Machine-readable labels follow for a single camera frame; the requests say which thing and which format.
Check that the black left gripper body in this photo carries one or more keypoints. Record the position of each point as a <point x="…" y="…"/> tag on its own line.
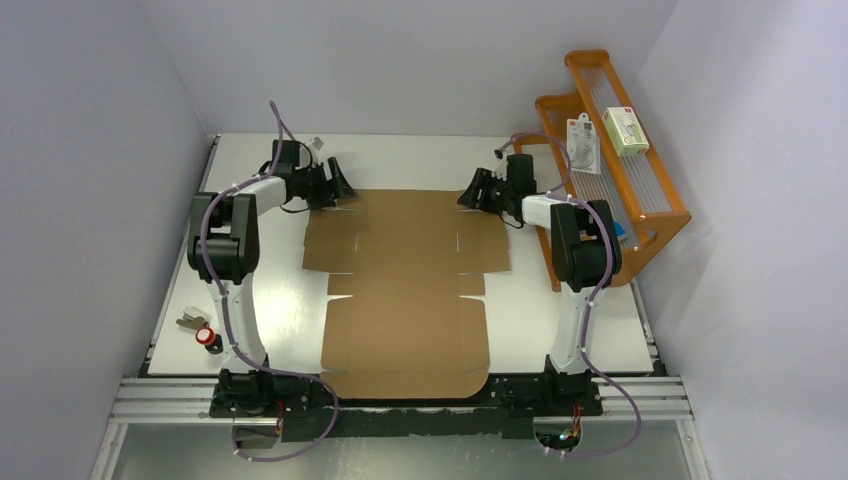
<point x="313" y="179"/>

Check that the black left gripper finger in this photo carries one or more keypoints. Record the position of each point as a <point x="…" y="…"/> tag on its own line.
<point x="322" y="196"/>
<point x="340" y="188"/>

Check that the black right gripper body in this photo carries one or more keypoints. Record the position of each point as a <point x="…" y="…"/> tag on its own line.
<point x="501" y="190"/>

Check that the orange wooden tiered rack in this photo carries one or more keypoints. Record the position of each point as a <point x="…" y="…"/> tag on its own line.
<point x="641" y="194"/>

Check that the brown cardboard box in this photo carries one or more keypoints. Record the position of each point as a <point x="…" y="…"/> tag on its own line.
<point x="405" y="317"/>

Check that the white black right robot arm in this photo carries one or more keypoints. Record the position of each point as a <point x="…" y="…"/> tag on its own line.
<point x="585" y="251"/>

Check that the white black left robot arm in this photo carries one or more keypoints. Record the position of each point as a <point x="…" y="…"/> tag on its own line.
<point x="224" y="251"/>

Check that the white green product box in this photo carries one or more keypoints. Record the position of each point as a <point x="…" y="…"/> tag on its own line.
<point x="625" y="131"/>

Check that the blue small object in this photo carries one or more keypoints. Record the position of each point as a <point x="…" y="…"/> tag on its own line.
<point x="620" y="231"/>

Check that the grey white clip tool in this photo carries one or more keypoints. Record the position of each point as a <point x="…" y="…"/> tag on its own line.
<point x="192" y="318"/>

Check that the red emergency stop button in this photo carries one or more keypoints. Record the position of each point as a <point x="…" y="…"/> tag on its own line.
<point x="210" y="340"/>

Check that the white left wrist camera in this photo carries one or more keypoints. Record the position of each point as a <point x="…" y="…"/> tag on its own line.
<point x="316" y="144"/>

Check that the clear packaged cable bag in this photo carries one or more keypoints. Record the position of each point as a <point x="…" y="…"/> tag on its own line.
<point x="582" y="144"/>

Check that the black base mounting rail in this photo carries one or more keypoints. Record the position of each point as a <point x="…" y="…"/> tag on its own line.
<point x="507" y="405"/>

